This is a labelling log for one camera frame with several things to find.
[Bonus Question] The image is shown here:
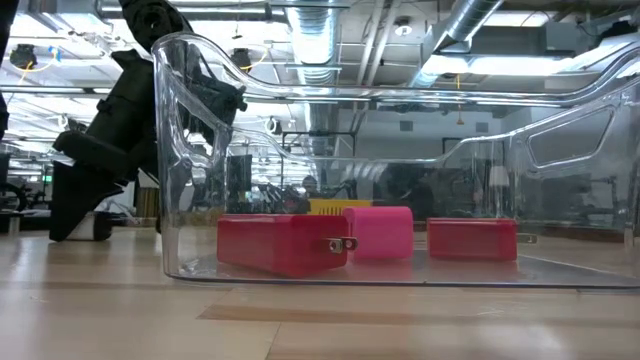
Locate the clear plastic bin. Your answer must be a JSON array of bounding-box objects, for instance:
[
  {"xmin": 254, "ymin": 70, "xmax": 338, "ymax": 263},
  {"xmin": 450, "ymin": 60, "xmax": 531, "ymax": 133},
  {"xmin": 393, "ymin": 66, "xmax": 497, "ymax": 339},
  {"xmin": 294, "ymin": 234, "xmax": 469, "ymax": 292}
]
[{"xmin": 151, "ymin": 32, "xmax": 640, "ymax": 291}]

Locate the silver ceiling air duct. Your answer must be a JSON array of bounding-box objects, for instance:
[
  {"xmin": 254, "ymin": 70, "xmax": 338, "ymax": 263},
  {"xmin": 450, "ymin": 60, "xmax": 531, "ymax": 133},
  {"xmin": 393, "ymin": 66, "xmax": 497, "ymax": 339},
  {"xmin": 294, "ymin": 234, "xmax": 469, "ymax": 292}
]
[
  {"xmin": 409, "ymin": 0, "xmax": 506, "ymax": 89},
  {"xmin": 284, "ymin": 0, "xmax": 351, "ymax": 166}
]

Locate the yellow plastic basket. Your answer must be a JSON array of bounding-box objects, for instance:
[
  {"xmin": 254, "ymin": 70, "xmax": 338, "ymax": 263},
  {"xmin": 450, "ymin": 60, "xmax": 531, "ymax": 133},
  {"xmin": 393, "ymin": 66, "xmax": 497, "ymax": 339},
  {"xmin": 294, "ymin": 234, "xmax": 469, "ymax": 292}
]
[{"xmin": 306, "ymin": 198, "xmax": 374, "ymax": 217}]

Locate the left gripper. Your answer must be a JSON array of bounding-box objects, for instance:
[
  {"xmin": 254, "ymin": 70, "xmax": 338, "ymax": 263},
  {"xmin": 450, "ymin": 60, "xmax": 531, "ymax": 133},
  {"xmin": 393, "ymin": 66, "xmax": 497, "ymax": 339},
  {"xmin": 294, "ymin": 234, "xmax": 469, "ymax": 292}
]
[{"xmin": 48, "ymin": 48, "xmax": 157, "ymax": 243}]

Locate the ceiling light panel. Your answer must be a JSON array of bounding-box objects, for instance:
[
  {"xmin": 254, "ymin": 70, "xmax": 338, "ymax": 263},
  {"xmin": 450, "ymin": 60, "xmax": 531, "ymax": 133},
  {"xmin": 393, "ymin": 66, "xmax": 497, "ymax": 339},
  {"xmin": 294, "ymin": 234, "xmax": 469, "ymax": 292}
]
[{"xmin": 422, "ymin": 53, "xmax": 571, "ymax": 77}]

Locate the pink white USB charger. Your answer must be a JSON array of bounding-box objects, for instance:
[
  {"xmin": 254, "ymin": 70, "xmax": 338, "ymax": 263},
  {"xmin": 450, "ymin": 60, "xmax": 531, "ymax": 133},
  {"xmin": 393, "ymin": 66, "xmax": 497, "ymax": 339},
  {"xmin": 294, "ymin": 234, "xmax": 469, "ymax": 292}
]
[{"xmin": 341, "ymin": 205, "xmax": 415, "ymax": 261}]

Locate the long red USB charger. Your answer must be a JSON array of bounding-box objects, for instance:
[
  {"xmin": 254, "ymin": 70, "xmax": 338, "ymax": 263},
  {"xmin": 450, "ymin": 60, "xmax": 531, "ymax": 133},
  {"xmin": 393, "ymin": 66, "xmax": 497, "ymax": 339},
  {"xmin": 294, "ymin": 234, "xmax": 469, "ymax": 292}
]
[
  {"xmin": 216, "ymin": 213, "xmax": 359, "ymax": 279},
  {"xmin": 426, "ymin": 216, "xmax": 539, "ymax": 263}
]

